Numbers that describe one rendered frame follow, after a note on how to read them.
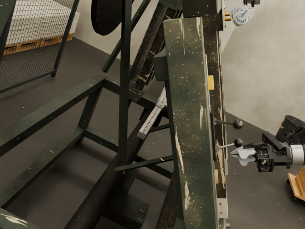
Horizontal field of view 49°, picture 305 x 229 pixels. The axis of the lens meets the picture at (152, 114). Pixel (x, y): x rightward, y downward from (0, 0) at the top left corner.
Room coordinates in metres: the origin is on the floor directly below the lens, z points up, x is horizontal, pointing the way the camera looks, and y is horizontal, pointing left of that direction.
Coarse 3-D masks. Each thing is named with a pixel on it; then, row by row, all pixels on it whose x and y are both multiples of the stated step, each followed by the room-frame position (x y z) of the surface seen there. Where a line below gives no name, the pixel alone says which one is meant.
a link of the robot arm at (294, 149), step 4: (300, 144) 1.20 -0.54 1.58; (292, 148) 1.18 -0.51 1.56; (296, 148) 1.17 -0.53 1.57; (300, 148) 1.17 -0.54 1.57; (292, 152) 1.16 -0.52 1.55; (296, 152) 1.16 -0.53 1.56; (300, 152) 1.16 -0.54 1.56; (292, 156) 1.16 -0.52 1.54; (296, 156) 1.15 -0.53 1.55; (300, 156) 1.15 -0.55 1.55; (292, 160) 1.15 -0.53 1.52; (296, 160) 1.15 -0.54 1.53; (300, 160) 1.15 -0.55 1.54; (292, 164) 1.16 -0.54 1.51; (296, 164) 1.16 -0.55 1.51; (300, 164) 1.16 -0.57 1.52
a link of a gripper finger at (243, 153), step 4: (240, 148) 1.20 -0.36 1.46; (252, 148) 1.20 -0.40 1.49; (232, 152) 1.21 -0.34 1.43; (236, 152) 1.21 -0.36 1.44; (240, 152) 1.19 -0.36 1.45; (244, 152) 1.19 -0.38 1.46; (248, 152) 1.19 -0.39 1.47; (252, 152) 1.19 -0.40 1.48; (240, 156) 1.17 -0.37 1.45; (244, 156) 1.17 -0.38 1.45
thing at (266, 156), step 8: (264, 144) 1.21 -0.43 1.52; (256, 152) 1.22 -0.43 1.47; (264, 152) 1.18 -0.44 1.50; (272, 152) 1.19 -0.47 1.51; (280, 152) 1.19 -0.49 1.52; (288, 152) 1.16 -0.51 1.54; (264, 160) 1.16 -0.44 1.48; (272, 160) 1.14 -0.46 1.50; (280, 160) 1.14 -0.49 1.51; (288, 160) 1.14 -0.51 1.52; (264, 168) 1.15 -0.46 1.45; (272, 168) 1.15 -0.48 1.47; (288, 168) 1.15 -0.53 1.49
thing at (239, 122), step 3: (213, 117) 1.26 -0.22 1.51; (213, 120) 1.25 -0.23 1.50; (216, 120) 1.25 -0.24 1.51; (219, 120) 1.24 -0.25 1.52; (234, 120) 1.21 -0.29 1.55; (237, 120) 1.20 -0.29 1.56; (240, 120) 1.20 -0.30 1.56; (222, 123) 1.23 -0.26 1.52; (225, 123) 1.22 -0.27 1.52; (228, 123) 1.22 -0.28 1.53; (231, 123) 1.21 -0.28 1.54; (234, 123) 1.19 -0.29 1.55; (237, 123) 1.19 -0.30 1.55; (240, 123) 1.19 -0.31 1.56; (234, 126) 1.19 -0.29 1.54; (237, 126) 1.18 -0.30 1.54; (240, 126) 1.19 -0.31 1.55
